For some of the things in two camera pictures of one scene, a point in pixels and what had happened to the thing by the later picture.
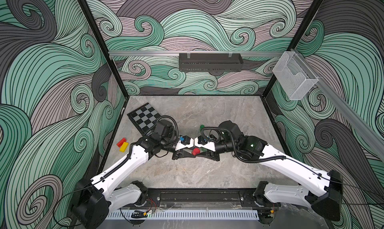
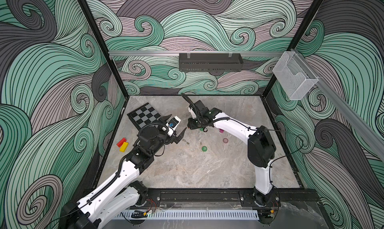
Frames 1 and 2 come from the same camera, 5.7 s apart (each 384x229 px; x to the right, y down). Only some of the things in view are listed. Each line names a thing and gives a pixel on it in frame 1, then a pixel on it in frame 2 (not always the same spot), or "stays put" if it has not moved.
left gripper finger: [180, 154] to [179, 138]
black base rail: [205, 198] stays put
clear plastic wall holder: [294, 76] stays put
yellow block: [124, 147] stays put
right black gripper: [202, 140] to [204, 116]
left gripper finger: [188, 150] to [164, 118]
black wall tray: [210, 62] stays put
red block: [120, 143] stays put
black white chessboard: [144, 117] stays put
